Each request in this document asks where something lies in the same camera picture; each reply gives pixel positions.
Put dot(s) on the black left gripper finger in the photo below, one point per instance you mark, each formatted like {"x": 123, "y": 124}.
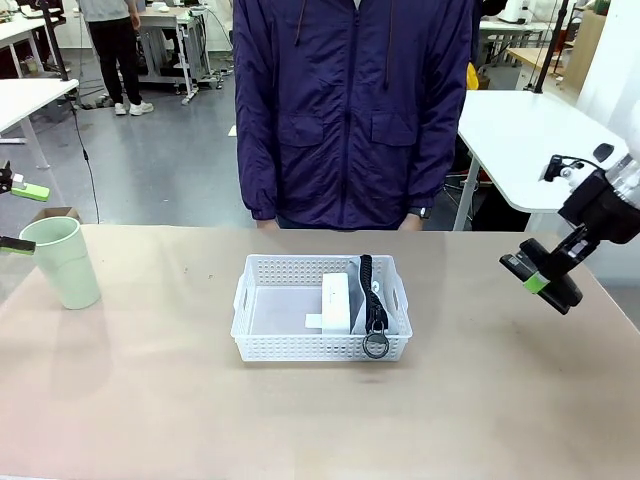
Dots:
{"x": 31, "y": 192}
{"x": 17, "y": 245}

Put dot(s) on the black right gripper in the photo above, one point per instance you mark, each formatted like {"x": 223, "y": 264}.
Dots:
{"x": 605, "y": 215}

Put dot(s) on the black rectangular device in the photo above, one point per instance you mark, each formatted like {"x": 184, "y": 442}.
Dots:
{"x": 562, "y": 296}

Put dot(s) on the light green plastic cup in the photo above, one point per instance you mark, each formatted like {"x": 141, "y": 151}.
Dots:
{"x": 65, "y": 270}

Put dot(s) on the white rectangular box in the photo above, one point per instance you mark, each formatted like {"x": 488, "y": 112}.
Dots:
{"x": 336, "y": 305}

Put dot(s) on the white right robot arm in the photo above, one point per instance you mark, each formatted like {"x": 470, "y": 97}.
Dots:
{"x": 615, "y": 75}

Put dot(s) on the white perforated plastic basket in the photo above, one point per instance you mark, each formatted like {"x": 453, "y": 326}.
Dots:
{"x": 280, "y": 345}

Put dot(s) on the person's left hand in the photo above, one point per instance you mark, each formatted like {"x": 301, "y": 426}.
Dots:
{"x": 412, "y": 223}

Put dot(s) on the person's right hand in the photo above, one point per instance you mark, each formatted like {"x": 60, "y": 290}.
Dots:
{"x": 266, "y": 223}

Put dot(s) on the small cardboard box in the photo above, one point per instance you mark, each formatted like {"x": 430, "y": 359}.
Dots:
{"x": 60, "y": 212}

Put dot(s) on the white table with grey legs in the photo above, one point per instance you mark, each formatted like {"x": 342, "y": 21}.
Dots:
{"x": 30, "y": 97}

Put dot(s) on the white table with rounded corner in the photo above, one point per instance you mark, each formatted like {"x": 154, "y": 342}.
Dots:
{"x": 515, "y": 130}

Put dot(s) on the black wristwatch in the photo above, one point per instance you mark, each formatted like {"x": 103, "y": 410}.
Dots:
{"x": 425, "y": 213}

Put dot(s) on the black stand pole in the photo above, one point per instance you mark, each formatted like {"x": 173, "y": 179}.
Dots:
{"x": 52, "y": 40}

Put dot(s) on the person in black trousers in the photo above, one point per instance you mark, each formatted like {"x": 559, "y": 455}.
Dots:
{"x": 117, "y": 50}

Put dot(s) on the yellow object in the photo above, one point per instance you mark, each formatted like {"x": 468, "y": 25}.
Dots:
{"x": 472, "y": 77}

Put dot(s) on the wooden top table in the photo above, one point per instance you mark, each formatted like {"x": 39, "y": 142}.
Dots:
{"x": 532, "y": 55}

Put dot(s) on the grey metal workbench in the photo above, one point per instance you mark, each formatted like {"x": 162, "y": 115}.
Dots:
{"x": 170, "y": 45}

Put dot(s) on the black tripod pole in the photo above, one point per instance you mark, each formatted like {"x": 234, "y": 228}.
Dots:
{"x": 549, "y": 45}

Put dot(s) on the brown upright board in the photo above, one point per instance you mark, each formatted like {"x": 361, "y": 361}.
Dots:
{"x": 585, "y": 45}

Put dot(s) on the person in purple jacket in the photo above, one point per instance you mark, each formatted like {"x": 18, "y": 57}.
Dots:
{"x": 350, "y": 100}

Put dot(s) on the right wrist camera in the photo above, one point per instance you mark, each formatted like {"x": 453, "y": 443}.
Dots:
{"x": 555, "y": 169}

